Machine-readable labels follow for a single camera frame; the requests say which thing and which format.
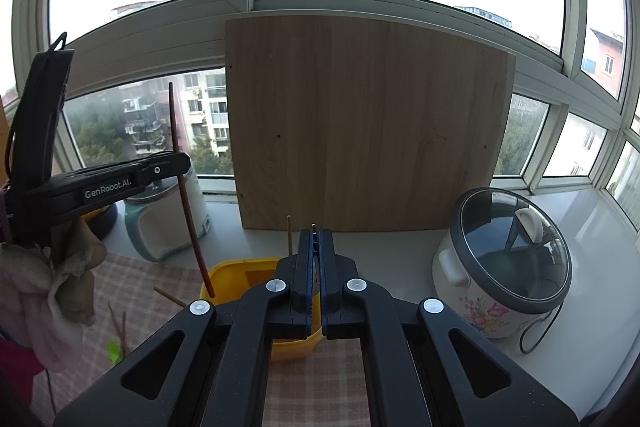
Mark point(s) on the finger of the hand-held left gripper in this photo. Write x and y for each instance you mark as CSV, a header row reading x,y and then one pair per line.
x,y
170,167

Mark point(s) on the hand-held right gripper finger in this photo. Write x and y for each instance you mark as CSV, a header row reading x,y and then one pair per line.
x,y
313,247
326,247

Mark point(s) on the red wooden chopstick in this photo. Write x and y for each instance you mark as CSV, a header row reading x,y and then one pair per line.
x,y
187,207

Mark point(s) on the yellow plastic container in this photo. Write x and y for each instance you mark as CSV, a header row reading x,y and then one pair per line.
x,y
225,277

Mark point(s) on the person's left hand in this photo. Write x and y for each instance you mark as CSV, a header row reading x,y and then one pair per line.
x,y
35,297

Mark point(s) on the dark casserole pot yellow lid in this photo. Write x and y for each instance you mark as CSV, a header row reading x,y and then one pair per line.
x,y
105,222

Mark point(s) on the pink checked tablecloth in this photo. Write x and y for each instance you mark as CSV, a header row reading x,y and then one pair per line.
x,y
150,277

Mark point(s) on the light wooden board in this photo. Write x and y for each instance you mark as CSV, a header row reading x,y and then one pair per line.
x,y
370,122

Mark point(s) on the floral white rice cooker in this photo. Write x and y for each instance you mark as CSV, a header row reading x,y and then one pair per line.
x,y
465,287

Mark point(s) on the green plastic utensil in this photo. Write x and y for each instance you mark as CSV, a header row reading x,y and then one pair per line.
x,y
114,352

